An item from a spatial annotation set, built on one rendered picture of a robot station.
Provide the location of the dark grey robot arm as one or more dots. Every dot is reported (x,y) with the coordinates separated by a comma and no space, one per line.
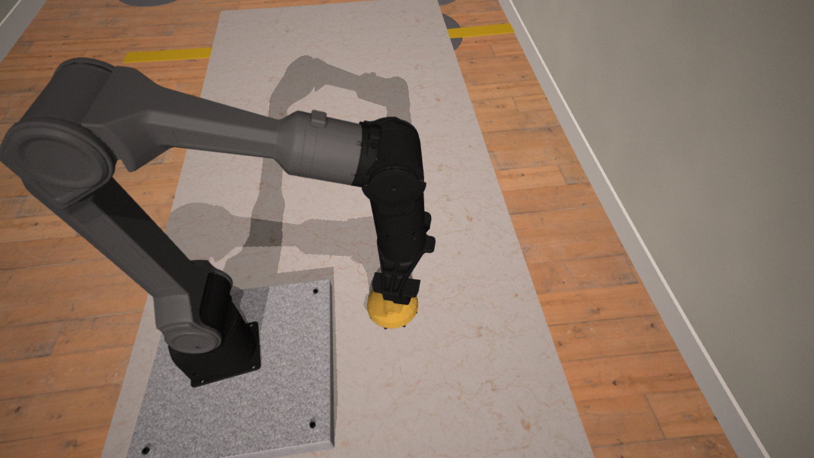
(92,114)

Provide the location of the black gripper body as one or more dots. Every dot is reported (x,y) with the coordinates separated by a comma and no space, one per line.
(399,257)

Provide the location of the golden bell dome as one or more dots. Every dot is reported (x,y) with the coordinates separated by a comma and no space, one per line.
(389,314)

